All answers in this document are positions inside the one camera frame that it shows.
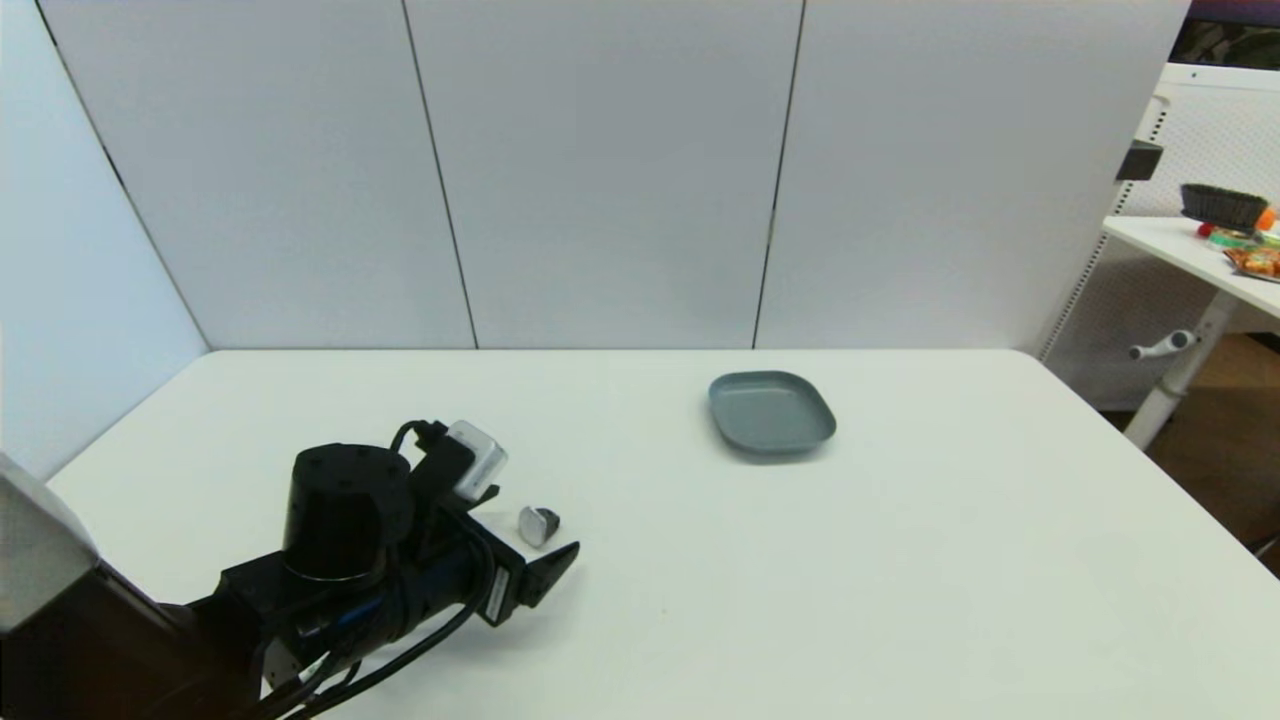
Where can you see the grey rounded square plate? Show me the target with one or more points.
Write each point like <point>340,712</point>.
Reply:
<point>771,412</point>

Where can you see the black woven basket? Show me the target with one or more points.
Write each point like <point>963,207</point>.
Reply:
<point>1221,208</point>

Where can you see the dark screen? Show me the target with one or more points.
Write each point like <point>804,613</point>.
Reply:
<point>1235,35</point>

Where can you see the orange snack bag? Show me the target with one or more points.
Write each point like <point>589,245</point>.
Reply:
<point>1258,264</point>

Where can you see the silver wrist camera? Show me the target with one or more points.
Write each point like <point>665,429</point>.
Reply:
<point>480,458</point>

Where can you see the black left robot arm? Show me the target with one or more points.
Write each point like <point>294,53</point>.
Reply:
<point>340,505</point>

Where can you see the orange round fruit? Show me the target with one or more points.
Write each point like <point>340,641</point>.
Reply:
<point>1267,220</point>

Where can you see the white side table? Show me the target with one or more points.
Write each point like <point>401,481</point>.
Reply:
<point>1180,250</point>

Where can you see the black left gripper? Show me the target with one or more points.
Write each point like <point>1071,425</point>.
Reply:
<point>455,575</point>

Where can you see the white perforated pegboard panel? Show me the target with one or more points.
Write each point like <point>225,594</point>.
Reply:
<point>1210,140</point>

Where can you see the silver foil coffee capsule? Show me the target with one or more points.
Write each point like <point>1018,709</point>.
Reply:
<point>537,526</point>

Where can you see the small black box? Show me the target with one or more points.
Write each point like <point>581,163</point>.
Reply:
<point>1137,162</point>

